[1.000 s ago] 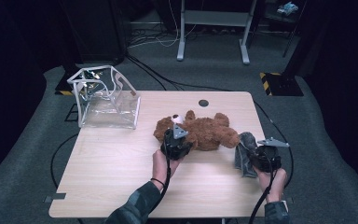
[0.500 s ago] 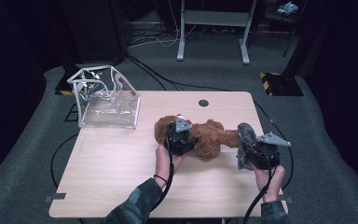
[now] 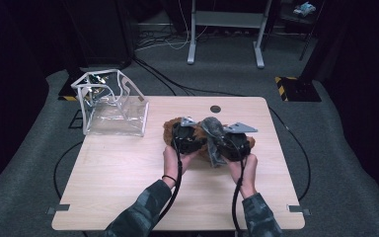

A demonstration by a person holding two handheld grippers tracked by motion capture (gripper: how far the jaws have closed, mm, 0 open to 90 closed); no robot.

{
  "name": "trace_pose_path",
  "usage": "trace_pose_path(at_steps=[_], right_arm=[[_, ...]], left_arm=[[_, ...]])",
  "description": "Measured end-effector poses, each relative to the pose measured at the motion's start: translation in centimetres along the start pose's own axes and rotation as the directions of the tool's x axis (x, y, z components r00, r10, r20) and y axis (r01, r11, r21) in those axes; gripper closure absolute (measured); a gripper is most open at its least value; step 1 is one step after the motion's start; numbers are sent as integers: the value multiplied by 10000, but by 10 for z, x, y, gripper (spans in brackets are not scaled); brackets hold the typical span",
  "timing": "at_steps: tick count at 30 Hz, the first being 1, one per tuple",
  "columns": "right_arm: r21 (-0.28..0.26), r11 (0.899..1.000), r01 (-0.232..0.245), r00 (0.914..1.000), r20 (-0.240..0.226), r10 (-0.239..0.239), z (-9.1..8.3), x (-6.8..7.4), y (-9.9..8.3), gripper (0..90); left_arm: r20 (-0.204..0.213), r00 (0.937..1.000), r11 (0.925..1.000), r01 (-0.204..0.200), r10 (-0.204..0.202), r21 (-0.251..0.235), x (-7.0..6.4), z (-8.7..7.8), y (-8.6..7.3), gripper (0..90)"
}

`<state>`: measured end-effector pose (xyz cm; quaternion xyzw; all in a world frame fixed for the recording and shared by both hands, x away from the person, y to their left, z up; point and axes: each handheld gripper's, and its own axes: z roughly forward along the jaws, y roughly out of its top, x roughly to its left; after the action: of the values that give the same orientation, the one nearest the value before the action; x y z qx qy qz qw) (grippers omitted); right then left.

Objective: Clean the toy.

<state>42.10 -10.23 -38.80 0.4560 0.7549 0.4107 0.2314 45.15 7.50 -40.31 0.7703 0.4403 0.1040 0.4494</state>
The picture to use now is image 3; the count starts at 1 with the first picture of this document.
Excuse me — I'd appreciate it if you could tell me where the person's left hand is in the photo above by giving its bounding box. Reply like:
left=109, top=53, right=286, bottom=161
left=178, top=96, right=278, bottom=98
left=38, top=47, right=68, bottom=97
left=162, top=145, right=200, bottom=189

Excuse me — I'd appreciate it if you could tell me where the white floor cable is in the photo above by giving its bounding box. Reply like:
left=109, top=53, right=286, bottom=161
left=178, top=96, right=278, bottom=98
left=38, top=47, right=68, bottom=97
left=135, top=0, right=209, bottom=52

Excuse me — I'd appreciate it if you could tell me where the black striped stand base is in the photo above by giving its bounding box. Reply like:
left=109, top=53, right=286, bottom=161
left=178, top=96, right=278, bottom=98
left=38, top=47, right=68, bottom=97
left=274, top=76, right=323, bottom=103
left=57, top=74, right=108, bottom=102

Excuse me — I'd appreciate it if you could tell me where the white metal desk frame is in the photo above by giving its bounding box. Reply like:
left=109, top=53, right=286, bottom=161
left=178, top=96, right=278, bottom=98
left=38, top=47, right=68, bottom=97
left=187, top=0, right=273, bottom=69

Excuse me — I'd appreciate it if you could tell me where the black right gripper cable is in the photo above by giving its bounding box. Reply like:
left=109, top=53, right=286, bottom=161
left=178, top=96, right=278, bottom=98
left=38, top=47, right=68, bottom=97
left=231, top=141, right=249, bottom=237

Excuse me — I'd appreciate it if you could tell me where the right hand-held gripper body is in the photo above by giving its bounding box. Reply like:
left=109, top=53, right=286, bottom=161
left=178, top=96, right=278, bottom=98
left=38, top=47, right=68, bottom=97
left=218, top=121, right=259, bottom=163

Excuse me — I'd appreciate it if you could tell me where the person's right hand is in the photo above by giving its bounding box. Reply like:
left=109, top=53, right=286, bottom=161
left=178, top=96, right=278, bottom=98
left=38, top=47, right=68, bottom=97
left=226, top=153, right=259, bottom=198

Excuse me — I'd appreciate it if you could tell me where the black side table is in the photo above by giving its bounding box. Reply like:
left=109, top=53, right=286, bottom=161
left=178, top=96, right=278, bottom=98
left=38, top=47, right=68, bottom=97
left=274, top=0, right=322, bottom=62

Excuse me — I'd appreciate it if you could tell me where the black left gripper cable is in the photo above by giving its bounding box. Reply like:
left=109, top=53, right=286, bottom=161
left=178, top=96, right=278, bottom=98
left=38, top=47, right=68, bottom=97
left=157, top=136, right=185, bottom=225

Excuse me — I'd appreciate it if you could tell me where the clear plastic bag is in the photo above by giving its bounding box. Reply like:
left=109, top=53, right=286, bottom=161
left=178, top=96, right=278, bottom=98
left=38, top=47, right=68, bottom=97
left=70, top=68, right=150, bottom=138

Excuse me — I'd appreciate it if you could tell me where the black cabinet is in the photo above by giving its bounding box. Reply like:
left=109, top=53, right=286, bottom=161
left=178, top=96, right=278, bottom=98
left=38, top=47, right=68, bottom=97
left=62, top=0, right=136, bottom=69

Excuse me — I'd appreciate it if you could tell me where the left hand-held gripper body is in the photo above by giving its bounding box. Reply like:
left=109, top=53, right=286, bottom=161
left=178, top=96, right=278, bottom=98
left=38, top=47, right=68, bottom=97
left=171, top=116, right=208, bottom=155

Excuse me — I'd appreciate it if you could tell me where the brown teddy bear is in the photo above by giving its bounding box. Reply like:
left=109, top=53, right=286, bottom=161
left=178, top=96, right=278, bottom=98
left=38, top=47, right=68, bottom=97
left=162, top=117, right=257, bottom=163

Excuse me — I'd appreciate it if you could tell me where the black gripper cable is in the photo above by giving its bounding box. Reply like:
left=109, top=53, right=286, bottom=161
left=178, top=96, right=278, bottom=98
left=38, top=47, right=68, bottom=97
left=157, top=136, right=185, bottom=225
left=231, top=141, right=249, bottom=237

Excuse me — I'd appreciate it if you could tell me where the blue white bundle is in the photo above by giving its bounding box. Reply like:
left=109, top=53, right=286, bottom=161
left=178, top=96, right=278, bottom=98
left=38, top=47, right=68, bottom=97
left=292, top=1, right=317, bottom=18

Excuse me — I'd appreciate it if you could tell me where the grey cloth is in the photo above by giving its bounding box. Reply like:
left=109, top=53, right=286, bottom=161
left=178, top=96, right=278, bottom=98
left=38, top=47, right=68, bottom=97
left=199, top=117, right=232, bottom=169

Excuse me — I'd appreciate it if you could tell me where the grey table bracket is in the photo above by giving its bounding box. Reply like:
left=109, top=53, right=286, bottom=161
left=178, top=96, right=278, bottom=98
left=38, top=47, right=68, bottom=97
left=45, top=203, right=71, bottom=216
left=287, top=204, right=312, bottom=217

